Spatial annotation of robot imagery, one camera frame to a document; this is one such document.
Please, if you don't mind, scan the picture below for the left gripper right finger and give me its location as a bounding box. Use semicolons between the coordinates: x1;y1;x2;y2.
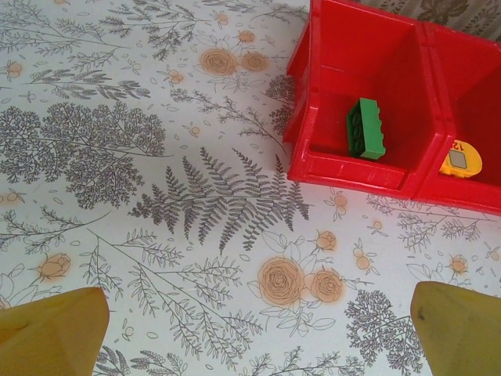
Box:
410;280;501;376

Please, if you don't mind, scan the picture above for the red plastic bin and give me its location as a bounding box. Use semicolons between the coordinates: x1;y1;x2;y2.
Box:
414;19;501;216
282;0;449;200

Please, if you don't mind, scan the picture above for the yellow round piece grey label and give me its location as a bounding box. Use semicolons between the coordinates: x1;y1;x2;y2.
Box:
438;137;484;179

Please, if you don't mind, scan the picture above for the green lego brick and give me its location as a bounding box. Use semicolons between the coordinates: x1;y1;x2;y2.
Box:
344;97;387;161

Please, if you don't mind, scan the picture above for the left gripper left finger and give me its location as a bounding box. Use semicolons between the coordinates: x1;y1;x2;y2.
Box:
0;287;110;376

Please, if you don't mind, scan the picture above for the floral printed table cover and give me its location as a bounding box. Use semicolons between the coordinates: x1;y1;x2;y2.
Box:
0;0;501;376

